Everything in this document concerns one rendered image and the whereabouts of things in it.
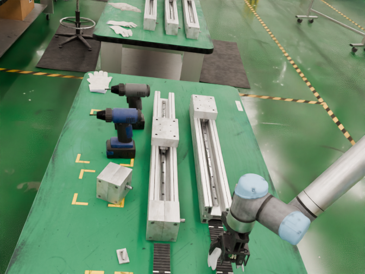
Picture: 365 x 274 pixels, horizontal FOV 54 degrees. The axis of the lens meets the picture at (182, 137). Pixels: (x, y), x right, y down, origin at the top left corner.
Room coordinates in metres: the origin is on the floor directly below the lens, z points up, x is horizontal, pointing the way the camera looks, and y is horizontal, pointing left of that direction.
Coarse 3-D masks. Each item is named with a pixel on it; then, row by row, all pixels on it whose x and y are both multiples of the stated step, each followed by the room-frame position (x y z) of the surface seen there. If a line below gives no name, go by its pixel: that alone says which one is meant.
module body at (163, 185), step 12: (156, 96) 1.61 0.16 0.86; (168, 96) 1.65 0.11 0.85; (156, 108) 1.49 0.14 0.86; (168, 108) 1.54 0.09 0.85; (156, 156) 1.12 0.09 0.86; (168, 156) 1.19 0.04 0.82; (156, 168) 1.05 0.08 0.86; (168, 168) 1.11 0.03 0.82; (156, 180) 0.98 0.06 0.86; (168, 180) 1.04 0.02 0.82; (156, 192) 0.92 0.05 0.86; (168, 192) 0.97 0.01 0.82
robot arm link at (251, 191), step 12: (240, 180) 0.70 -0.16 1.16; (252, 180) 0.70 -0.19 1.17; (264, 180) 0.71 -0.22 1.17; (240, 192) 0.68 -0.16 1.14; (252, 192) 0.66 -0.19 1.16; (264, 192) 0.67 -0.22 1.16; (240, 204) 0.67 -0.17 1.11; (252, 204) 0.65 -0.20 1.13; (240, 216) 0.66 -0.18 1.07; (252, 216) 0.65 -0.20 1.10
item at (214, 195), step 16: (192, 128) 1.45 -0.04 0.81; (208, 128) 1.45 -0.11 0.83; (208, 144) 1.31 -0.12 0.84; (208, 160) 1.19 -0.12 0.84; (208, 176) 1.10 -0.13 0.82; (224, 176) 1.07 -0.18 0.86; (208, 192) 0.96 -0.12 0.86; (224, 192) 0.98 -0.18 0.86; (208, 208) 0.90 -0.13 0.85; (224, 208) 0.92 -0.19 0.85
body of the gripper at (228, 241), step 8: (224, 232) 0.71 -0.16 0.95; (232, 232) 0.67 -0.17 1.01; (248, 232) 0.67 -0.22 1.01; (224, 240) 0.68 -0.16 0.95; (232, 240) 0.66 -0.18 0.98; (240, 240) 0.65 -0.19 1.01; (248, 240) 0.65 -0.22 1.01; (224, 248) 0.66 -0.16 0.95; (232, 248) 0.65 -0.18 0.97; (240, 248) 0.66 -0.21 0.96; (248, 248) 0.67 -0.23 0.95; (224, 256) 0.64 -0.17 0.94; (232, 256) 0.66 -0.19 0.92; (240, 256) 0.65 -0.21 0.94; (248, 256) 0.65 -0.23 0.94; (240, 264) 0.65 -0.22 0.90
